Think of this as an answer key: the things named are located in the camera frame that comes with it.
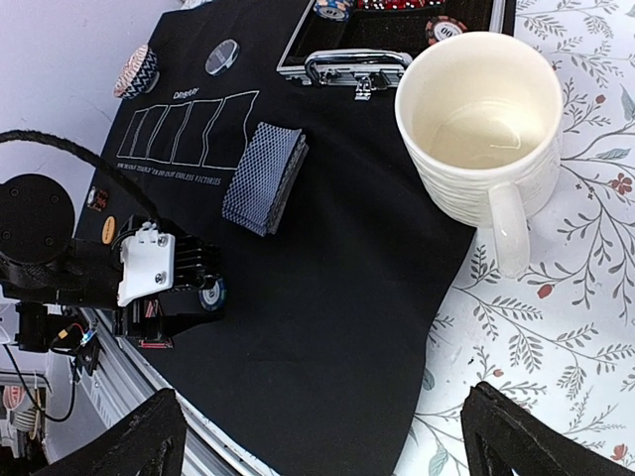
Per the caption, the black poker mat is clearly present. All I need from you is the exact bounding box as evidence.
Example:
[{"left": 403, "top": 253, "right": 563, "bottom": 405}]
[{"left": 102, "top": 1, "right": 472, "bottom": 475}]

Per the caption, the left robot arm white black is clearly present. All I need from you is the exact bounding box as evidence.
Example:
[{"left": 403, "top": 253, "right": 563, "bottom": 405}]
[{"left": 1, "top": 130, "right": 226, "bottom": 353}]

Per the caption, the red dice row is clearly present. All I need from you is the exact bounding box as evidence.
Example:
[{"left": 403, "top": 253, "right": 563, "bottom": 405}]
[{"left": 356, "top": 0, "right": 445, "bottom": 11}]

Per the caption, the left chip stack in case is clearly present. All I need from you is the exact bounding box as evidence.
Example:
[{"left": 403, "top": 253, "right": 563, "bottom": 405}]
[{"left": 313, "top": 0, "right": 354, "bottom": 22}]

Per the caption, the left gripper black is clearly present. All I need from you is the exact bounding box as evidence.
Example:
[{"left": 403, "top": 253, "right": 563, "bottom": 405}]
[{"left": 111, "top": 215, "right": 224, "bottom": 348}]

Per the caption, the clear round dealer button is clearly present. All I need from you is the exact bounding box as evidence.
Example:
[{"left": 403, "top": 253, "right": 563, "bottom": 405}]
[{"left": 204, "top": 39, "right": 240, "bottom": 76}]

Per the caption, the aluminium poker chip case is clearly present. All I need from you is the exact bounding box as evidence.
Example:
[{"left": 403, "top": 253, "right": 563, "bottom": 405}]
[{"left": 277, "top": 0, "right": 516, "bottom": 101}]

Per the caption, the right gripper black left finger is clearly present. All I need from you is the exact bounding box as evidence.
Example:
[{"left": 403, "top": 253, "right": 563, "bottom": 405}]
[{"left": 37, "top": 389, "right": 188, "bottom": 476}]

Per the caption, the dark green poker chip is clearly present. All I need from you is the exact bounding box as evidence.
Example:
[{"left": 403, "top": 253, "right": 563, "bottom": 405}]
[{"left": 198, "top": 278, "right": 226, "bottom": 312}]

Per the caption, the cream ribbed ceramic mug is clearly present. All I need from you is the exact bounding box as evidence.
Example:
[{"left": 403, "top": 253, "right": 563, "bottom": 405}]
[{"left": 395, "top": 32, "right": 564, "bottom": 278}]

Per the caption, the patterned ceramic bowl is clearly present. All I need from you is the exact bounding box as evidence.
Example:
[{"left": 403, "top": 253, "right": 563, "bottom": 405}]
[{"left": 113, "top": 45, "right": 160, "bottom": 100}]

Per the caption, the loose chip in case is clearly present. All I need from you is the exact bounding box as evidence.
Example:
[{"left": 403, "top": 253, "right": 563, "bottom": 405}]
[{"left": 425, "top": 16, "right": 467, "bottom": 46}]

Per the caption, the aluminium front rail frame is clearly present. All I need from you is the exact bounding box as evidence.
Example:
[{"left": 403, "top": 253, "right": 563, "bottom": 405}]
[{"left": 44, "top": 309, "right": 276, "bottom": 475}]

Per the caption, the orange big blind button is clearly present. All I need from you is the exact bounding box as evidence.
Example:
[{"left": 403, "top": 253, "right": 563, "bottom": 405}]
[{"left": 101, "top": 216, "right": 117, "bottom": 245}]

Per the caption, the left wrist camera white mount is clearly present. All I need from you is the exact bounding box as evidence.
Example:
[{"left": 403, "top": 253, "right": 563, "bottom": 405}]
[{"left": 117, "top": 222, "right": 176, "bottom": 307}]

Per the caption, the red brown poker chip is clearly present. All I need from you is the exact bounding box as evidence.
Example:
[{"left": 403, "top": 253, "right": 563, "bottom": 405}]
[{"left": 86, "top": 186, "right": 109, "bottom": 212}]

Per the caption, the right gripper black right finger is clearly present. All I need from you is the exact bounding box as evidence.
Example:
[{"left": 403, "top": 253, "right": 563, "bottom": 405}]
[{"left": 460, "top": 382, "right": 633, "bottom": 476}]

